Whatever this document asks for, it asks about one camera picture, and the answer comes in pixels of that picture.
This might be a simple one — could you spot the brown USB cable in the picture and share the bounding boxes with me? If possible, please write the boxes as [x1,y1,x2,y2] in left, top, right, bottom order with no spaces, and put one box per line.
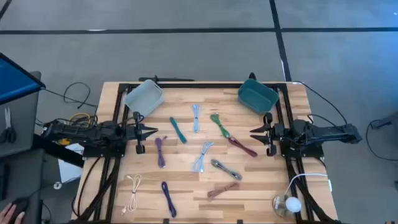
[206,181,241,200]

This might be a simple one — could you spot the monitor with blue screen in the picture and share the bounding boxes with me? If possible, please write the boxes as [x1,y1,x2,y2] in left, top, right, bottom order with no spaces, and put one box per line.
[0,52,47,106]

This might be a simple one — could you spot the teal plastic bin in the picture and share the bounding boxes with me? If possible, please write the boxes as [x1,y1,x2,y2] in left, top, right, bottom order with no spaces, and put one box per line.
[237,78,280,115]

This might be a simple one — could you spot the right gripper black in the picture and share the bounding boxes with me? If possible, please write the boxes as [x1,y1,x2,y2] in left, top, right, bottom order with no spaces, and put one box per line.
[249,112,282,157]

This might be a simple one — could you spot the white lamp cord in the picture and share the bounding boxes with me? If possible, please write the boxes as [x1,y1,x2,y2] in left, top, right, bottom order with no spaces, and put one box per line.
[284,172,329,195]

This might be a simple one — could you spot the black aluminium table frame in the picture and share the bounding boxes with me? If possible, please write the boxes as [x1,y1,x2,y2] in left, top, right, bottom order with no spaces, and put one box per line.
[70,81,343,224]

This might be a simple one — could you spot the dark grey desk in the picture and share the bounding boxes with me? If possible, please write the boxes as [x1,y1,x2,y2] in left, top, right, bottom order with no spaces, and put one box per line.
[0,148,44,224]

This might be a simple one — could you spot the black flat bar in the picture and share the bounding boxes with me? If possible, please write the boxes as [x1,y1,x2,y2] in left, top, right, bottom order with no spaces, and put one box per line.
[139,75,195,83]

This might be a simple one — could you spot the white paper sheet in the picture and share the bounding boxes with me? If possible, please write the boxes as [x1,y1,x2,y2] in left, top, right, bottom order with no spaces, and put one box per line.
[57,142,85,184]

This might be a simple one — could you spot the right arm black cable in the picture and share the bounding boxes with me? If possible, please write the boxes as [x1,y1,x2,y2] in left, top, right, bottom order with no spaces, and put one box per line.
[294,80,349,125]

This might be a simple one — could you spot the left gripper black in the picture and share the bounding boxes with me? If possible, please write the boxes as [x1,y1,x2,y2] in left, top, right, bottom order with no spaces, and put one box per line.
[126,111,159,155]

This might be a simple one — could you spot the light purple USB cable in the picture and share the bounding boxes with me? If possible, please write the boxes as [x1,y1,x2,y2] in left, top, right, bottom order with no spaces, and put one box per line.
[154,135,168,169]

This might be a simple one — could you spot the black diagonal beam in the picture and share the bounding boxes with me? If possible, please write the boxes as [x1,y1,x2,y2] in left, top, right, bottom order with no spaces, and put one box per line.
[32,133,85,169]

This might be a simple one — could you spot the thin black floor cable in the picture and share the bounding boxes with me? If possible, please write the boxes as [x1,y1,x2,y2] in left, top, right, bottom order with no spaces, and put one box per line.
[43,82,99,110]

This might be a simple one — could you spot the short light blue USB cable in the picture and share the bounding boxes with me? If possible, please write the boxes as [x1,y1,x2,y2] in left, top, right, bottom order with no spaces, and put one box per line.
[192,103,201,134]

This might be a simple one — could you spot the green USB cable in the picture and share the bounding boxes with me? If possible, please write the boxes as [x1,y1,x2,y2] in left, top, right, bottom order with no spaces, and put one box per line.
[210,113,231,139]

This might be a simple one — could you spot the cream white USB cable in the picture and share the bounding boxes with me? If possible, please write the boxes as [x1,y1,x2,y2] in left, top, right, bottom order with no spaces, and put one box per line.
[121,174,142,215]

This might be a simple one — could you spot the maroon USB cable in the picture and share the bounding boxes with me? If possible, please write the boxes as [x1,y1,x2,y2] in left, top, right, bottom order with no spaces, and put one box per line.
[228,136,259,158]

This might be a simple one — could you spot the teal USB cable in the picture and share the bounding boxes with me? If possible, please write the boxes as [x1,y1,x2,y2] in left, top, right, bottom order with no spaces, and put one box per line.
[169,116,188,144]

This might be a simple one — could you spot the long light blue USB cable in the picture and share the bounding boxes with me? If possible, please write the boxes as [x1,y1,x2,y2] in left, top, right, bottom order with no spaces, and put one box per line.
[192,141,215,174]

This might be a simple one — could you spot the black computer mouse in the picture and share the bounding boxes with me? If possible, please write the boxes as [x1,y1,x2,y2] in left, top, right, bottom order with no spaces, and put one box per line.
[8,197,30,223]

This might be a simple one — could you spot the black looped floor cable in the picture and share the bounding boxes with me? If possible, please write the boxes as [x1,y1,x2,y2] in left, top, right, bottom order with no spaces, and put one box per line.
[365,119,398,162]

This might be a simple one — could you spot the dark purple USB cable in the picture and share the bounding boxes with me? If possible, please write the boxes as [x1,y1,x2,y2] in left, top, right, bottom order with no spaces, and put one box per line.
[160,181,178,218]

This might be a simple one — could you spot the grey USB cable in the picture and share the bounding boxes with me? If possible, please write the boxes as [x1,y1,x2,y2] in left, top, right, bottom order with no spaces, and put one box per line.
[210,159,243,181]

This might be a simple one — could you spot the black stand leg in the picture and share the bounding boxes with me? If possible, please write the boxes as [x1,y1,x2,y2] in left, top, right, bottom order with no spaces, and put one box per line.
[369,113,398,130]

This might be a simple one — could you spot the dark cable under frame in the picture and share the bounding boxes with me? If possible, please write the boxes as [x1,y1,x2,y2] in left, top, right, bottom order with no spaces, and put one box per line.
[72,157,102,218]

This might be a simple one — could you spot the scissors with black handles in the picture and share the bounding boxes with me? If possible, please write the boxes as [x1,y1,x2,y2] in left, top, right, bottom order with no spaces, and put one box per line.
[0,106,18,144]

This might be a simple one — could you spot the bulb lamp with brass base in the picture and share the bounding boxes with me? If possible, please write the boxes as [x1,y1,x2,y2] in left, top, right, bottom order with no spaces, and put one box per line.
[272,192,303,218]

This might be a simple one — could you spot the grey side table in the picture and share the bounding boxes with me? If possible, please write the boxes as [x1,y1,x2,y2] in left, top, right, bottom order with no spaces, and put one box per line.
[0,70,43,158]

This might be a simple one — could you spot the light grey plastic bin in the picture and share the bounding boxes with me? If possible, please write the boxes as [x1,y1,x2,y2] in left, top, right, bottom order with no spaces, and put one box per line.
[124,79,165,118]

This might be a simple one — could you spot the person's hand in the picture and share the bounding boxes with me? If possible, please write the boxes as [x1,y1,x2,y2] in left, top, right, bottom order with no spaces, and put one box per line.
[0,202,25,224]

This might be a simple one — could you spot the yellow cable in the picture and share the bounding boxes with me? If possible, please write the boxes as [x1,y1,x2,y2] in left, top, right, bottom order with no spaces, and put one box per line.
[67,112,91,127]

